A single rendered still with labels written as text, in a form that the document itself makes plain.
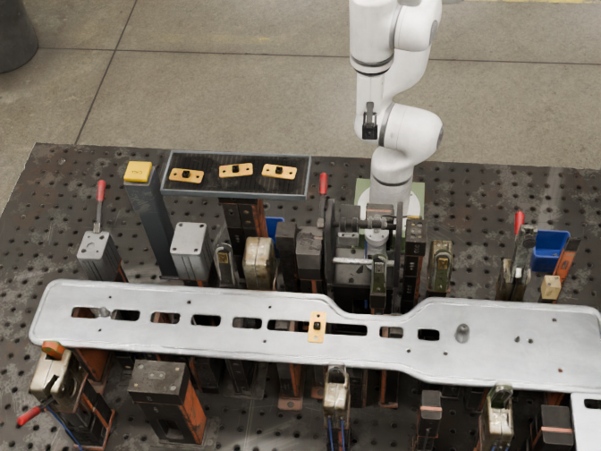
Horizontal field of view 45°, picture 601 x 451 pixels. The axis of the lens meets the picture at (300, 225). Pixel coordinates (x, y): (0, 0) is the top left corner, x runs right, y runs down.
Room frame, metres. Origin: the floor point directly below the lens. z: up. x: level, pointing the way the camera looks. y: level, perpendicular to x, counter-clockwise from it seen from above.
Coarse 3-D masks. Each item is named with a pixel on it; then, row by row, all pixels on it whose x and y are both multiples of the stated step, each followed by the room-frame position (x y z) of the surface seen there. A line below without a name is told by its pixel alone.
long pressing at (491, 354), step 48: (48, 288) 1.06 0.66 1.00; (96, 288) 1.04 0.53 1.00; (144, 288) 1.02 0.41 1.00; (192, 288) 1.01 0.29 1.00; (48, 336) 0.91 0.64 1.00; (96, 336) 0.90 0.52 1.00; (144, 336) 0.88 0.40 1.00; (192, 336) 0.87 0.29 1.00; (240, 336) 0.86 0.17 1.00; (288, 336) 0.84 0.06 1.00; (336, 336) 0.83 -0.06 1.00; (480, 336) 0.79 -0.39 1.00; (528, 336) 0.78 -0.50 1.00; (576, 336) 0.76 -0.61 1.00; (480, 384) 0.67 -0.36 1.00; (528, 384) 0.66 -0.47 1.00; (576, 384) 0.65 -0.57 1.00
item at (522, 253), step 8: (528, 224) 0.95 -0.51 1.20; (520, 232) 0.93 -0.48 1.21; (528, 232) 0.93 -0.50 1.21; (536, 232) 0.92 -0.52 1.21; (520, 240) 0.92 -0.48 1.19; (528, 240) 0.90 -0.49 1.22; (520, 248) 0.91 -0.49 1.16; (528, 248) 0.89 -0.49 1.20; (520, 256) 0.92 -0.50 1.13; (528, 256) 0.91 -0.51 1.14; (512, 264) 0.91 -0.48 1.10; (520, 264) 0.91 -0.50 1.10; (528, 264) 0.90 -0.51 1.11; (512, 272) 0.90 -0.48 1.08; (512, 280) 0.90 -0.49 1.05
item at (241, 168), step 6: (222, 168) 1.25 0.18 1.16; (228, 168) 1.25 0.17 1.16; (234, 168) 1.25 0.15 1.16; (240, 168) 1.25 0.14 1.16; (246, 168) 1.25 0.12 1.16; (222, 174) 1.23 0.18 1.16; (228, 174) 1.23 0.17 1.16; (234, 174) 1.23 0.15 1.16; (240, 174) 1.23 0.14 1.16; (246, 174) 1.22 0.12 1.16
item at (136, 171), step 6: (132, 162) 1.31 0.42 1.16; (138, 162) 1.31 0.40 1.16; (144, 162) 1.31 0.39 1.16; (150, 162) 1.31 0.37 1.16; (132, 168) 1.29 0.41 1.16; (138, 168) 1.29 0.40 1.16; (144, 168) 1.29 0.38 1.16; (150, 168) 1.29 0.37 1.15; (126, 174) 1.27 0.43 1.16; (132, 174) 1.27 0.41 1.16; (138, 174) 1.27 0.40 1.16; (144, 174) 1.26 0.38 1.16; (126, 180) 1.26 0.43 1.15; (132, 180) 1.26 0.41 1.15; (138, 180) 1.25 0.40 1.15; (144, 180) 1.25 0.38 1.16
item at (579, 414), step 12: (576, 396) 0.62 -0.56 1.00; (588, 396) 0.62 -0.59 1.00; (600, 396) 0.61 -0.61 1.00; (576, 408) 0.59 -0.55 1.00; (576, 420) 0.57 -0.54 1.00; (588, 420) 0.56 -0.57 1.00; (600, 420) 0.56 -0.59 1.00; (576, 432) 0.54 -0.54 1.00; (588, 432) 0.54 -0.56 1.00; (600, 432) 0.54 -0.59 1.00; (576, 444) 0.52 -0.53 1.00; (588, 444) 0.51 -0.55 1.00; (600, 444) 0.51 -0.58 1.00
